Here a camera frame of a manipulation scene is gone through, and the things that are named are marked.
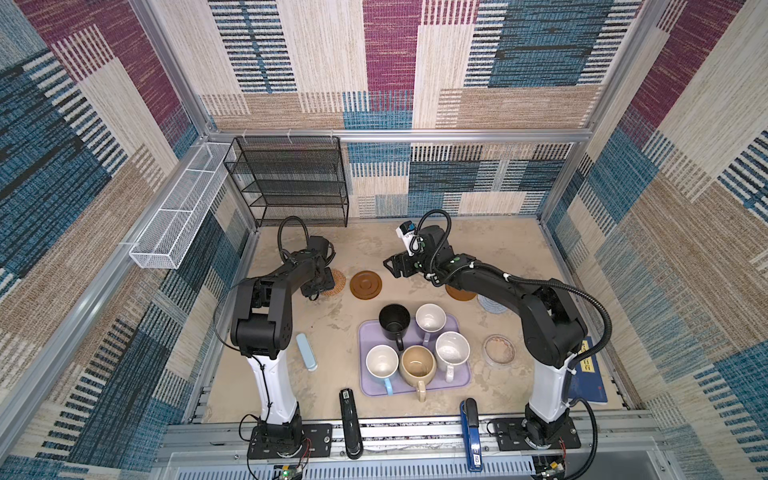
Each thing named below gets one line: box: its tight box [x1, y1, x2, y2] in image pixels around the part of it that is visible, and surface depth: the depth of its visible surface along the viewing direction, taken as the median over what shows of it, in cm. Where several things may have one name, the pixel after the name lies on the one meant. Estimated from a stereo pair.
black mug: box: [378, 303, 411, 352], surface depth 87 cm
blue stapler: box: [460, 398, 483, 473], surface depth 73 cm
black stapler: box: [339, 388, 364, 460], surface depth 73 cm
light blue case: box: [296, 333, 318, 372], surface depth 86 cm
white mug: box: [435, 331, 471, 383], surface depth 81 cm
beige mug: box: [399, 344, 437, 403], surface depth 78 cm
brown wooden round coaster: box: [349, 270, 383, 300], surface depth 104 cm
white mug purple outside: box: [415, 303, 447, 346], surface depth 89 cm
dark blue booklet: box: [569, 336, 608, 405], surface depth 82 cm
